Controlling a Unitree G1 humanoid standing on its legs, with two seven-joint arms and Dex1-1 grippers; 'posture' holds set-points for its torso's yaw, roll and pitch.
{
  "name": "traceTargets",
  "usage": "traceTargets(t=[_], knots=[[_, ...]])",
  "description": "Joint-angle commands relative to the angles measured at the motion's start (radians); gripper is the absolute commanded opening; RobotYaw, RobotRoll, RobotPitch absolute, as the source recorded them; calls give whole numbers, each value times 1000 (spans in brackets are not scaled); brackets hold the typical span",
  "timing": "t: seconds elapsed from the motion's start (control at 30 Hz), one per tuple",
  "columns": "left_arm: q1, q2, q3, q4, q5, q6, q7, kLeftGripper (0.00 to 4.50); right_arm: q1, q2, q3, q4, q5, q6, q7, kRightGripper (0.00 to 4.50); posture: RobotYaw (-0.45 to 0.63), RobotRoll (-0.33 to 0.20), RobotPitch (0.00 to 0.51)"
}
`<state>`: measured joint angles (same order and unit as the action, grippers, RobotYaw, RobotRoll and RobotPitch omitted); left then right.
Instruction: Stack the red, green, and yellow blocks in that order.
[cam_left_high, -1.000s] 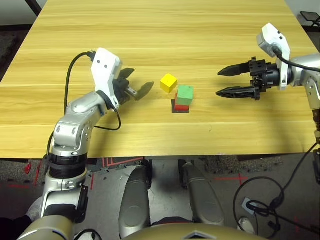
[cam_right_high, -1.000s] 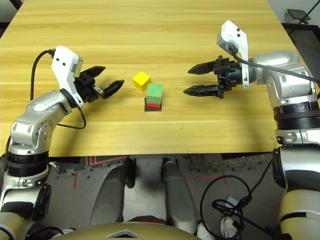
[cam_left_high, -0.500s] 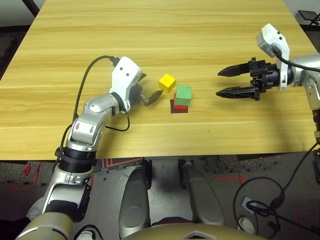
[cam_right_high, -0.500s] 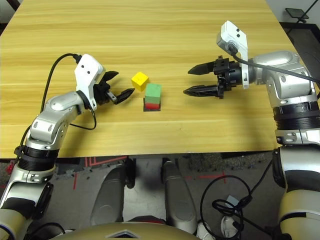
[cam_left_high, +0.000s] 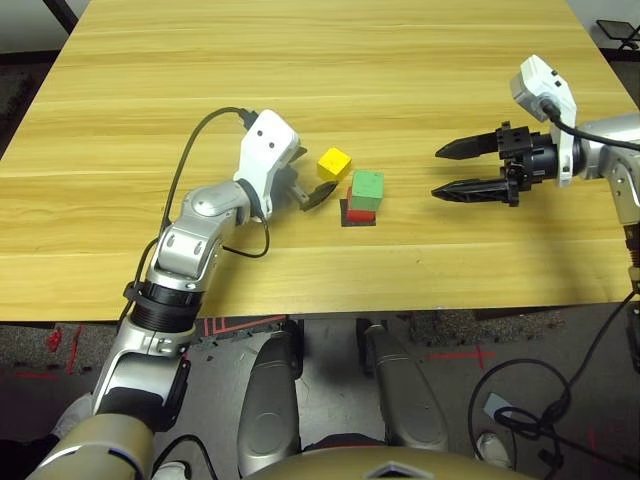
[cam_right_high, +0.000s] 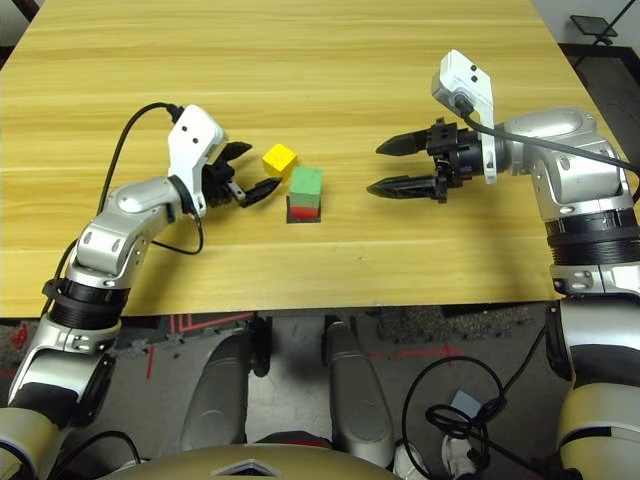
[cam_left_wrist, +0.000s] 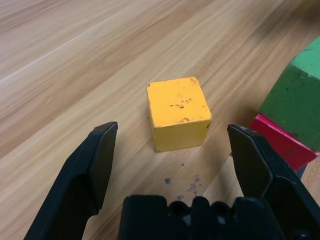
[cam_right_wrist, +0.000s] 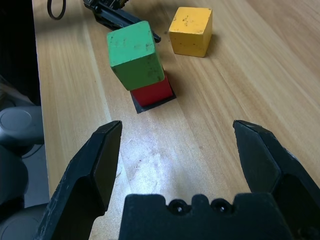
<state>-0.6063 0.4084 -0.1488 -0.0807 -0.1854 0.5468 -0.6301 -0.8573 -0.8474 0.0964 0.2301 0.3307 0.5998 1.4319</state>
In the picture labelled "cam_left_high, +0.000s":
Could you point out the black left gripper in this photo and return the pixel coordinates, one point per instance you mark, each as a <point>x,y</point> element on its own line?
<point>295,182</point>

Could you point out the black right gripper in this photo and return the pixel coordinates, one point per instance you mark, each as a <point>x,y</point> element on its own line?
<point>527,155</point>

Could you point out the yellow wooden block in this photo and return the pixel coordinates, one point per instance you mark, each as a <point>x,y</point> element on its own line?
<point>334,161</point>

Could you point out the green wooden block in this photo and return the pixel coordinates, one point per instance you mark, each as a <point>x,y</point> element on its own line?
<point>367,187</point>

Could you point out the red wooden block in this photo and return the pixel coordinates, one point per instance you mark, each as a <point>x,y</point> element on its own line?
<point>361,216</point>

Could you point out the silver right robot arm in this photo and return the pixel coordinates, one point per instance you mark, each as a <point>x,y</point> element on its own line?
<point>615,145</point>

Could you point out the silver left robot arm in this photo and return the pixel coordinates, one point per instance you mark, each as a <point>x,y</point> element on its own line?
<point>210,205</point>

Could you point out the black square marker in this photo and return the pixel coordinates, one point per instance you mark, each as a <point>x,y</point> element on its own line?
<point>357,224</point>

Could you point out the pale blue paper tag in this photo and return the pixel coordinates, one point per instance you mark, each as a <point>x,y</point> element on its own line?
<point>495,402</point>

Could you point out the grey left robot leg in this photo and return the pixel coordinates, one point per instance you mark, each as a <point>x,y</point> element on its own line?
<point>270,410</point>

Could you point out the grey robot leg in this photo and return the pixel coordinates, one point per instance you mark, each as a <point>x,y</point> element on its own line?
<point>405,400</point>
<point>270,410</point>

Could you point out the grey right robot leg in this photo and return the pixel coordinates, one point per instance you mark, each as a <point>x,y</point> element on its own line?
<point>405,400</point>

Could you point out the white sneaker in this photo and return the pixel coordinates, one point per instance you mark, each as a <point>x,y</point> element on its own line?
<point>170,472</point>
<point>492,452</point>

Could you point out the gold robot torso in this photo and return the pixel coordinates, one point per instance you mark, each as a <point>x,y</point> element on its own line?
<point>325,465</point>

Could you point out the dark metal bar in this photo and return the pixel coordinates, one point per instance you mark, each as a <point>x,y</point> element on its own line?
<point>62,17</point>

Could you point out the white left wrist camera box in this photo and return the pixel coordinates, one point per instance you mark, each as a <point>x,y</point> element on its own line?
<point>265,145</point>

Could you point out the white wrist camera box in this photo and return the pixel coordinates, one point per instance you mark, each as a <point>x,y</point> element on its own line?
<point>537,82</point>
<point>265,145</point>

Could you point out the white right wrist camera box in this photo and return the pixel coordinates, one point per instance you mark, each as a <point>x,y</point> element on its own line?
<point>537,82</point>

